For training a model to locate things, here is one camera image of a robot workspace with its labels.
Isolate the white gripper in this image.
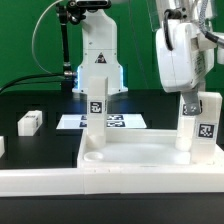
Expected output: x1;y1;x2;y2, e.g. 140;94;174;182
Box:
156;20;214;116

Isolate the fiducial marker sheet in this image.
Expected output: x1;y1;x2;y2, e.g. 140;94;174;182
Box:
57;114;146;130

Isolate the white fence wall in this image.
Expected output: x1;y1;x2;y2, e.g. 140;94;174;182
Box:
0;166;224;197
0;136;5;158

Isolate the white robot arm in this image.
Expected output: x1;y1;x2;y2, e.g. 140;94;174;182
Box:
76;0;224;116

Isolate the white desk top tray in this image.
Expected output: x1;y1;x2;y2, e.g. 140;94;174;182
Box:
77;128;224;169

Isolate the black cable bundle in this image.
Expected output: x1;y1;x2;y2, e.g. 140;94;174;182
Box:
0;73;66;95

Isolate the white front fence wall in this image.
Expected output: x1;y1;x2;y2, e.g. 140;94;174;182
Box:
0;166;224;197

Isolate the grey curved cable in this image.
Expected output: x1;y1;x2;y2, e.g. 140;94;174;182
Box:
31;0;65;75

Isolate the white left fence wall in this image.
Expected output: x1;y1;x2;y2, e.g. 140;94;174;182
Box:
0;136;5;158

